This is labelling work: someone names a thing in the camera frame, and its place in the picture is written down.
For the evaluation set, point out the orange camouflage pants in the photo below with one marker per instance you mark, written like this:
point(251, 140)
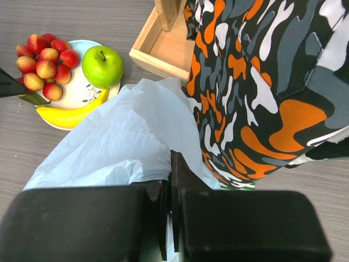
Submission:
point(268, 81)

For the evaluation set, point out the green apple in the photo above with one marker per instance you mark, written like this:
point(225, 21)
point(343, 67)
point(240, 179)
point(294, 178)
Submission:
point(102, 66)

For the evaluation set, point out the red lychee bunch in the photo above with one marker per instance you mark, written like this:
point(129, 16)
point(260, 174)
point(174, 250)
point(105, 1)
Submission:
point(46, 63)

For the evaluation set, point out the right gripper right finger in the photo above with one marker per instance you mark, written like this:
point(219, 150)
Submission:
point(242, 225)

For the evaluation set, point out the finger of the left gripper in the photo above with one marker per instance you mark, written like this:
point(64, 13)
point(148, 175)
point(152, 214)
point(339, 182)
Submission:
point(9, 86)

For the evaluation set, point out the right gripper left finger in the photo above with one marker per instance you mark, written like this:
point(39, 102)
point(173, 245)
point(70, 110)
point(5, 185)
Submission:
point(111, 223)

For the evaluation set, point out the green striped folded cloth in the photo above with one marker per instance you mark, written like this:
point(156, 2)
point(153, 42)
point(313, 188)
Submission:
point(237, 186)

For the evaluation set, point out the round fruit plate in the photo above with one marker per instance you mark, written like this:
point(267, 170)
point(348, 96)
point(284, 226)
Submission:
point(79, 92)

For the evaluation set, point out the light blue plastic bag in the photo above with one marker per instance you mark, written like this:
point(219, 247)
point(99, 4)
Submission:
point(127, 139)

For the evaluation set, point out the yellow banana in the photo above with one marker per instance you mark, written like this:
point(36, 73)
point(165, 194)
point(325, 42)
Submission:
point(70, 118)

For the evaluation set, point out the wooden clothes rack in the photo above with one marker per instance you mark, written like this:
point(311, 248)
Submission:
point(162, 47)

